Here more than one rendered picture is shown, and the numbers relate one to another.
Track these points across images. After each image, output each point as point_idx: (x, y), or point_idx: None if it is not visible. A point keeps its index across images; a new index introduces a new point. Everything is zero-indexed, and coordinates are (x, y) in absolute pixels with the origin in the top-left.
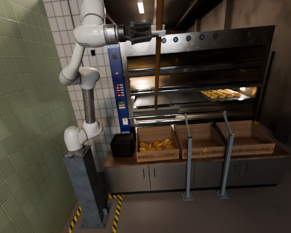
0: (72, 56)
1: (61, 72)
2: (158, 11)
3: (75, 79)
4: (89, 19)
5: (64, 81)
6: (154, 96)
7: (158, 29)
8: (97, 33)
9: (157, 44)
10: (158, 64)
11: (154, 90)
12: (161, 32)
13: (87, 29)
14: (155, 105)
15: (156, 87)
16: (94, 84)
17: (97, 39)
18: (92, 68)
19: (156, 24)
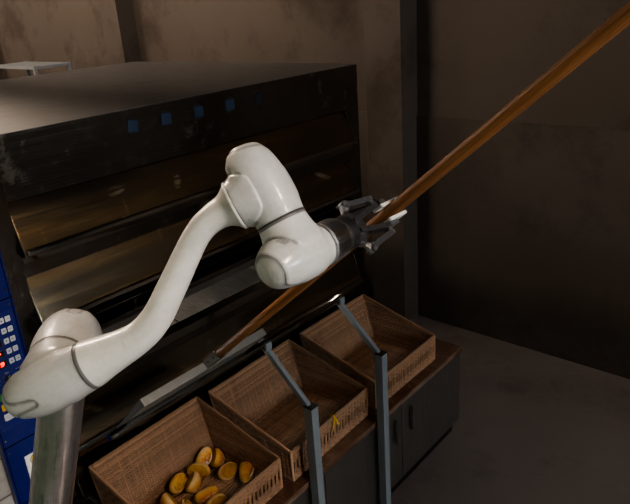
0: (156, 309)
1: (64, 373)
2: (420, 192)
3: None
4: (303, 224)
5: (71, 402)
6: (250, 329)
7: (398, 212)
8: (329, 253)
9: None
10: (340, 260)
11: (265, 316)
12: (401, 215)
13: (313, 251)
14: (225, 353)
15: (282, 307)
16: None
17: (326, 266)
18: (82, 312)
19: (399, 205)
